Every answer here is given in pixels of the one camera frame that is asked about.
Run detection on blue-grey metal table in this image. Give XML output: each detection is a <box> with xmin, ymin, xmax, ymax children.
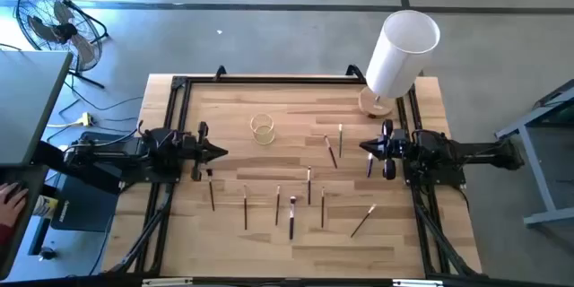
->
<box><xmin>494</xmin><ymin>78</ymin><xmax>574</xmax><ymax>230</ymax></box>

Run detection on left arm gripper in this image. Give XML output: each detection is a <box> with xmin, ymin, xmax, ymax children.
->
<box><xmin>180</xmin><ymin>121</ymin><xmax>229</xmax><ymax>182</ymax></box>

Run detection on dark desk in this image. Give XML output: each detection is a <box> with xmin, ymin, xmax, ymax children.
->
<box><xmin>0</xmin><ymin>164</ymin><xmax>51</xmax><ymax>282</ymax></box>

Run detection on black computer case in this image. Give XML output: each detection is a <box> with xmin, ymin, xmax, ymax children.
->
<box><xmin>49</xmin><ymin>170</ymin><xmax>121</xmax><ymax>234</ymax></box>

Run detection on wire brush holder cup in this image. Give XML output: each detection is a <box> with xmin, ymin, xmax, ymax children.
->
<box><xmin>249</xmin><ymin>113</ymin><xmax>275</xmax><ymax>146</ymax></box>

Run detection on silver metal bracket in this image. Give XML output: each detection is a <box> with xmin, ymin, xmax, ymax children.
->
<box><xmin>393</xmin><ymin>279</ymin><xmax>445</xmax><ymax>287</ymax></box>
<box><xmin>142</xmin><ymin>277</ymin><xmax>194</xmax><ymax>287</ymax></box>

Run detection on person's forearm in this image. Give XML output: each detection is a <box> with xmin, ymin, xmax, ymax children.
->
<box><xmin>0</xmin><ymin>222</ymin><xmax>14</xmax><ymax>248</ymax></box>

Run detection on yellow floor cable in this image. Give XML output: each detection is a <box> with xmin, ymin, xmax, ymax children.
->
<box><xmin>46</xmin><ymin>119</ymin><xmax>83</xmax><ymax>128</ymax></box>

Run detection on white shade wooden base lamp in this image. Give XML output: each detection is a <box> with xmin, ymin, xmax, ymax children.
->
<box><xmin>357</xmin><ymin>9</ymin><xmax>441</xmax><ymax>120</ymax></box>

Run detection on person's hand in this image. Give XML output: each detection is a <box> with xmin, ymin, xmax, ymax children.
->
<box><xmin>0</xmin><ymin>182</ymin><xmax>30</xmax><ymax>229</ymax></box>

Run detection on black floor fan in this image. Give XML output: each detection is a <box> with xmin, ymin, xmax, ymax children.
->
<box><xmin>15</xmin><ymin>0</ymin><xmax>110</xmax><ymax>90</ymax></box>

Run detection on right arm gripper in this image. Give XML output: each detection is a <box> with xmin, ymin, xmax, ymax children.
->
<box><xmin>359</xmin><ymin>118</ymin><xmax>407</xmax><ymax>181</ymax></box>

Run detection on thick makeup brush pale bristles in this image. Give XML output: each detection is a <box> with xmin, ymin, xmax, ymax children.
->
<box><xmin>288</xmin><ymin>195</ymin><xmax>298</xmax><ymax>241</ymax></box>

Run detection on grey desk top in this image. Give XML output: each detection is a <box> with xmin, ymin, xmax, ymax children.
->
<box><xmin>0</xmin><ymin>50</ymin><xmax>74</xmax><ymax>167</ymax></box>

